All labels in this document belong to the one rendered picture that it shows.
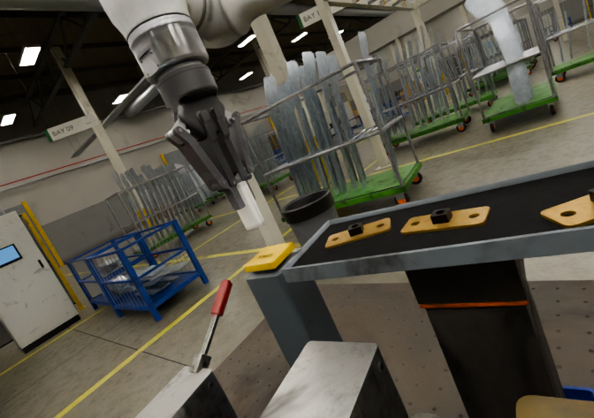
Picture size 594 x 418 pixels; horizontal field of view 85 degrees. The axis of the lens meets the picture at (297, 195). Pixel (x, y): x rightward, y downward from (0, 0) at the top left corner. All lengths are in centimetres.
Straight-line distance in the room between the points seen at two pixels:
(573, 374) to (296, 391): 63
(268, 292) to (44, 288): 618
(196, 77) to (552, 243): 41
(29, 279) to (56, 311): 63
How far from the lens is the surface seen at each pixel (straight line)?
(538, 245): 30
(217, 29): 60
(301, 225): 286
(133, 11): 49
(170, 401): 52
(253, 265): 49
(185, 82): 46
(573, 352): 89
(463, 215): 37
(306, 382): 32
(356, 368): 31
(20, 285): 655
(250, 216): 48
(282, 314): 50
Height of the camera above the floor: 130
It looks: 10 degrees down
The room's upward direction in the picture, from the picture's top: 24 degrees counter-clockwise
